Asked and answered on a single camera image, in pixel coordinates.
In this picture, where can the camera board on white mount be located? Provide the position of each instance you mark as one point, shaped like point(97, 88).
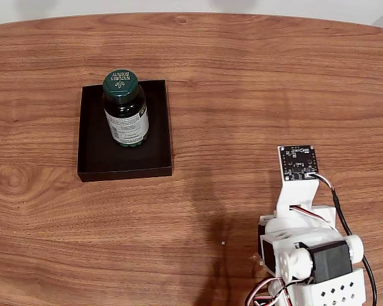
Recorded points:
point(298, 192)

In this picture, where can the green-capped dark pill bottle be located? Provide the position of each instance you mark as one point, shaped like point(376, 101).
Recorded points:
point(126, 111)

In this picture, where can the shallow black cardboard box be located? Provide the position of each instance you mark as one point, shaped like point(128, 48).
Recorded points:
point(159, 143)

